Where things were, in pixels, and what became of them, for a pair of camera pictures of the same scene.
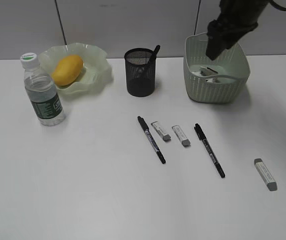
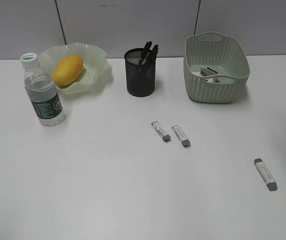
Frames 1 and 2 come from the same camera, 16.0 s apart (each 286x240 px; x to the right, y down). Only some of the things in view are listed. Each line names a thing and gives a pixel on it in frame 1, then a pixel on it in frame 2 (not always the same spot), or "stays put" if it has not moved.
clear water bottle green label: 42,92 stays put
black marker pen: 152,140 -> 146,51
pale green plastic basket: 221,80 stays put
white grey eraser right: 271,184 stays put
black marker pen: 202,137 -> 147,46
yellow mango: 68,70 stays put
